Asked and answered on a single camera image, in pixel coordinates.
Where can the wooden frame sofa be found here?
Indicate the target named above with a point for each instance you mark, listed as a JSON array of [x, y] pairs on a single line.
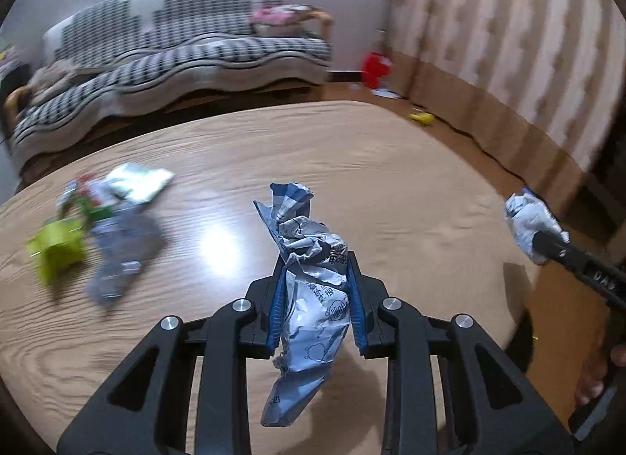
[[220, 93]]

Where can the black white striped sofa cover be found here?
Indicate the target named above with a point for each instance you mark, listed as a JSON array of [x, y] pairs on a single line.
[[195, 54]]

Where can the green white packet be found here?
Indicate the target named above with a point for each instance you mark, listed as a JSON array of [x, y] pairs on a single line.
[[142, 181]]

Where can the blue white wrapper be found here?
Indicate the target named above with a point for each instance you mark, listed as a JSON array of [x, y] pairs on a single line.
[[313, 323]]

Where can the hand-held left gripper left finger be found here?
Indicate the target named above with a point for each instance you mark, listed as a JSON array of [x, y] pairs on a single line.
[[275, 308]]

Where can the red plastic bag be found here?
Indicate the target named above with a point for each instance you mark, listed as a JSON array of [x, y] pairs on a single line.
[[375, 68]]

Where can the white paper scraps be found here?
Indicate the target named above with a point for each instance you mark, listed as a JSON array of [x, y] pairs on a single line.
[[386, 92]]

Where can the pink pillow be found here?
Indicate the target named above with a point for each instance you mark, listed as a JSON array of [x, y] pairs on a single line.
[[274, 15]]

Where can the grey plastic wrapper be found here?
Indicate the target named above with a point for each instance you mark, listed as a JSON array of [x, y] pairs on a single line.
[[129, 244]]

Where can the yellow toy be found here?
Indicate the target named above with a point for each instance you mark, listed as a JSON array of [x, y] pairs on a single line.
[[423, 118]]

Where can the red green candy wrapper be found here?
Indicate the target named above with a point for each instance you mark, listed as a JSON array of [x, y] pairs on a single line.
[[95, 205]]

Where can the beige clothes pile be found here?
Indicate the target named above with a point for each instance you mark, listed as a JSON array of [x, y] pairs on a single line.
[[49, 81]]

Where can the beige striped curtain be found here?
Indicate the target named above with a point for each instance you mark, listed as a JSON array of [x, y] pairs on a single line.
[[489, 44]]

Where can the white printed wrapper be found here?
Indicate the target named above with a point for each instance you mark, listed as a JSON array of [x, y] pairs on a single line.
[[525, 227]]

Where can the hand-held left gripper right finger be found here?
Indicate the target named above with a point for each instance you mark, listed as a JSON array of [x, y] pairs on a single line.
[[356, 308]]

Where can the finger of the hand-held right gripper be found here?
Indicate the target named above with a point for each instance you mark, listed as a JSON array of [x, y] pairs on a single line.
[[557, 249], [538, 200]]

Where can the yellow-green snack packet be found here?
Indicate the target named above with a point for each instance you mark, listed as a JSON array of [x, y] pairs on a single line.
[[56, 247]]

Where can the person's right hand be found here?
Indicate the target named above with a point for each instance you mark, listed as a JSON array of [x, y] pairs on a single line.
[[599, 372]]

